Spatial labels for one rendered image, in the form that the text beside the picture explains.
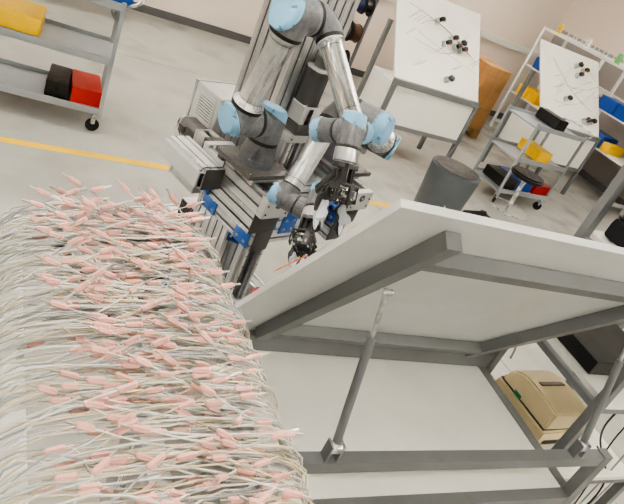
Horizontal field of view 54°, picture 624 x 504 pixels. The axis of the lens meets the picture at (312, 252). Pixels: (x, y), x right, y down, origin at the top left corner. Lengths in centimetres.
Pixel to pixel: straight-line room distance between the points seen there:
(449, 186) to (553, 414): 306
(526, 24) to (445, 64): 458
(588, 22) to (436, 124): 511
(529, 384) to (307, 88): 145
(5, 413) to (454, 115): 655
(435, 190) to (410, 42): 201
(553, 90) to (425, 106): 213
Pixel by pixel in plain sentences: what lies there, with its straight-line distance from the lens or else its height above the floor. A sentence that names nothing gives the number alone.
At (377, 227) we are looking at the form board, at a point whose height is 161.
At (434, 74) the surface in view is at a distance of 686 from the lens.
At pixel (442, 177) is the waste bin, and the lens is 527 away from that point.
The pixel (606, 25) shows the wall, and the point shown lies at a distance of 1135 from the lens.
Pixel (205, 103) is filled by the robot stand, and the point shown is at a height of 117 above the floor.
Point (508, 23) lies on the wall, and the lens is 1121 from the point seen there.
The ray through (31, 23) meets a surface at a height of 65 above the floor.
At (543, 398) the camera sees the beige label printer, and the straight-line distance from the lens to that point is 257.
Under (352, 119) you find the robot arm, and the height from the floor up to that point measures 158.
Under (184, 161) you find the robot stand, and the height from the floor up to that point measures 106.
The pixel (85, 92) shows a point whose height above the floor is 28.
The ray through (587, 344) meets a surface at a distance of 245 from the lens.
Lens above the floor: 207
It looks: 28 degrees down
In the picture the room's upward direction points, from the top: 25 degrees clockwise
